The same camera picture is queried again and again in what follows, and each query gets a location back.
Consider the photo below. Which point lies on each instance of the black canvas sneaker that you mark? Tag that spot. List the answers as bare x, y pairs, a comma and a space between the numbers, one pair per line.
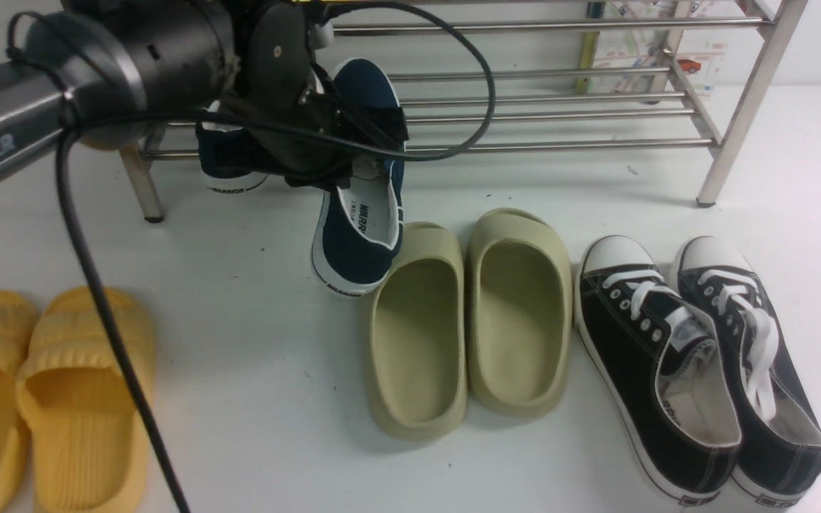
780, 455
663, 365

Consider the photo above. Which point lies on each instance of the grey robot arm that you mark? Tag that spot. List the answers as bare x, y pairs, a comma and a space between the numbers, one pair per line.
100, 59

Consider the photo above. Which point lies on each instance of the right yellow foam slipper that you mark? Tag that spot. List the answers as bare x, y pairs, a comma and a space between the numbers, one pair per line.
90, 448

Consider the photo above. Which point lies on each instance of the right olive foam slipper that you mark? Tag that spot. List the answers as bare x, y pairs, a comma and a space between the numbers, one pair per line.
520, 306

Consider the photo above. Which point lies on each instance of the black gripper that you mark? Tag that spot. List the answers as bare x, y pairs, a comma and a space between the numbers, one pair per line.
280, 82

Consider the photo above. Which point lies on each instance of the navy canvas shoe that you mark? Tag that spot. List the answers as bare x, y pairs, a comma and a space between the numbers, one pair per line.
360, 228
224, 153

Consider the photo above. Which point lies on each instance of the right black canvas sneaker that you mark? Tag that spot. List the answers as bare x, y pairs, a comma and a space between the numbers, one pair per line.
780, 455

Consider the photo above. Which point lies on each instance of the olive foam slipper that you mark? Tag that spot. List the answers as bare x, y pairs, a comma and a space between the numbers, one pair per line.
520, 306
417, 384

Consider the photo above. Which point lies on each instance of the white printed poster board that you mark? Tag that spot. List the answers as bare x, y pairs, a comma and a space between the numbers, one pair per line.
700, 54

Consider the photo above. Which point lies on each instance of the left black canvas sneaker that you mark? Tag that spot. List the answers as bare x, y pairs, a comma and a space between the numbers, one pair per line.
663, 365

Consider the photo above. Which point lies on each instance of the left olive foam slipper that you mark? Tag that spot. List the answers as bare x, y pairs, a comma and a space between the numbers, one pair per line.
417, 384

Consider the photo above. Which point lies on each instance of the stainless steel shoe rack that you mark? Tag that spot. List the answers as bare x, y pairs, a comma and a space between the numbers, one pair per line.
776, 28

